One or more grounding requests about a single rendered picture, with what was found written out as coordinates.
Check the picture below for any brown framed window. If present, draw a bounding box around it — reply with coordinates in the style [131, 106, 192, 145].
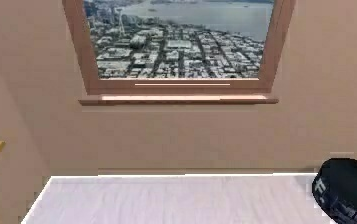
[61, 0, 297, 107]

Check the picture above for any white bed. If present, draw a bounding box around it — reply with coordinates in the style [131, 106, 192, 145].
[20, 173, 338, 224]

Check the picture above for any dark blue patterned pillow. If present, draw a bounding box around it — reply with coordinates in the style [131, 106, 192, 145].
[311, 158, 357, 224]

